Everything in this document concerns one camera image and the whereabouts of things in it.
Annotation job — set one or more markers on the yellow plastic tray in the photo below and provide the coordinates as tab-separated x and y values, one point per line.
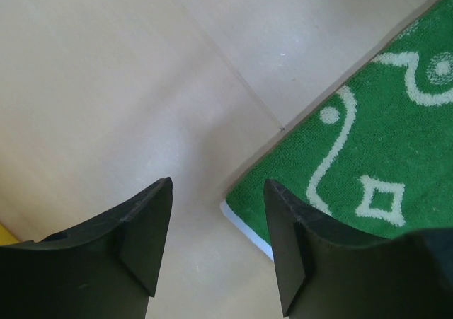
6	237

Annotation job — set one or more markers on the green frog pattern towel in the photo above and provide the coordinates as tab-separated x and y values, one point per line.
376	155

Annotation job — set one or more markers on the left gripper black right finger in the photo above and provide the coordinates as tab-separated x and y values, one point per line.
327	269

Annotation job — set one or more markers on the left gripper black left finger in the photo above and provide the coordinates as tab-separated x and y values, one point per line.
105	267

